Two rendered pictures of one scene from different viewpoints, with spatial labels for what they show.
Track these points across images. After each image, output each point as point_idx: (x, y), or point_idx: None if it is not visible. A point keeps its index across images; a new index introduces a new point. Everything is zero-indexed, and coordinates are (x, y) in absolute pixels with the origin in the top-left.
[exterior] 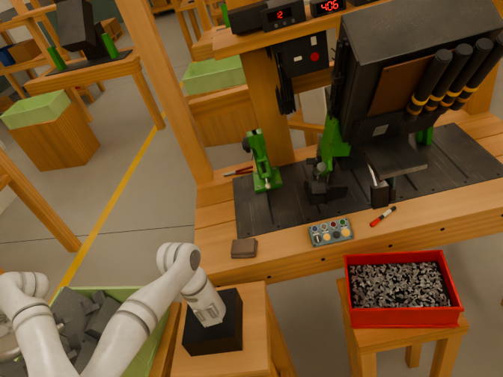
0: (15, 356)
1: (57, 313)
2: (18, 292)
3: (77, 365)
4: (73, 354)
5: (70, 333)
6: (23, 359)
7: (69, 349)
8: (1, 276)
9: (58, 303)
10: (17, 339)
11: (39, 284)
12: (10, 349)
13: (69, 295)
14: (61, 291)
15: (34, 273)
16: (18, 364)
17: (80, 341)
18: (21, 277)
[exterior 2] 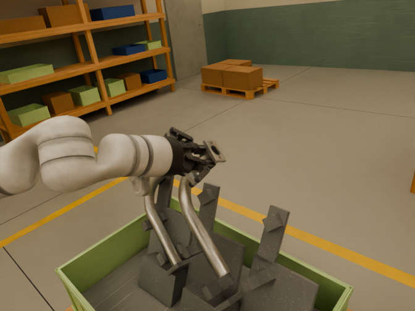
0: (183, 216)
1: (265, 272)
2: (16, 139)
3: (197, 301)
4: (206, 295)
5: (247, 296)
6: (213, 235)
7: (230, 294)
8: (63, 116)
9: (286, 276)
10: None
11: (41, 170)
12: (192, 210)
13: (302, 295)
14: (344, 288)
15: (60, 159)
16: (208, 230)
17: (220, 306)
18: (46, 139)
